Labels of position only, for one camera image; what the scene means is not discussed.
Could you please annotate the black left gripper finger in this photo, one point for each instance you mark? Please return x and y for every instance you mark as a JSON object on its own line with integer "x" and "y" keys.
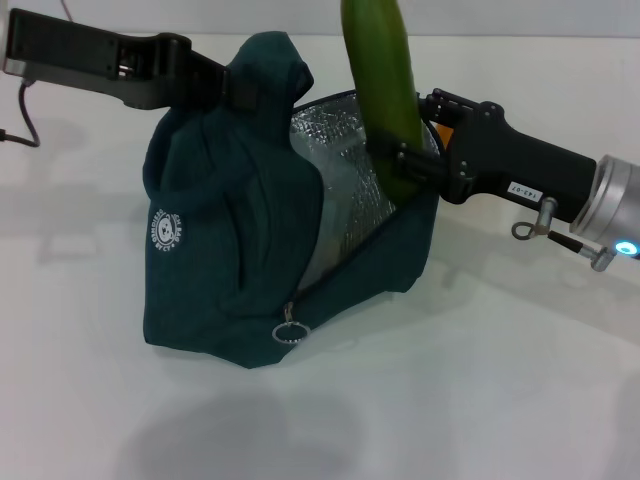
{"x": 245, "y": 95}

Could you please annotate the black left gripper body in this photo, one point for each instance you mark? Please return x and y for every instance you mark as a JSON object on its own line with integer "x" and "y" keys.
{"x": 70, "y": 55}

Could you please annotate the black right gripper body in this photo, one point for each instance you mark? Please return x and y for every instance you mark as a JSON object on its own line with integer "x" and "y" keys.
{"x": 510, "y": 155}

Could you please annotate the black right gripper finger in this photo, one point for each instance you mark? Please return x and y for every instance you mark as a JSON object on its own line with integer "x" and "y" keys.
{"x": 425, "y": 165}
{"x": 440, "y": 102}

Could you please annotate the orange pear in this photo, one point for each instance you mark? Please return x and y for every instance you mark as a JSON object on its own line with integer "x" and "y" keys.
{"x": 445, "y": 136}

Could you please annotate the green cucumber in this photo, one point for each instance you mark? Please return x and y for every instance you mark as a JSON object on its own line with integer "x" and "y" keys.
{"x": 385, "y": 90}

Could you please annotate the dark teal insulated lunch bag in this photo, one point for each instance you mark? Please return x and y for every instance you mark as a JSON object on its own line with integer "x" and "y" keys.
{"x": 225, "y": 225}

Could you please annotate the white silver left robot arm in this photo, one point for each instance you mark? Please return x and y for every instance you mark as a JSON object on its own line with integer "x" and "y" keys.
{"x": 5, "y": 45}

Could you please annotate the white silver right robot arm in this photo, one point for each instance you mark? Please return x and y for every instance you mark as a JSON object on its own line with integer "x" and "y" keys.
{"x": 617, "y": 200}

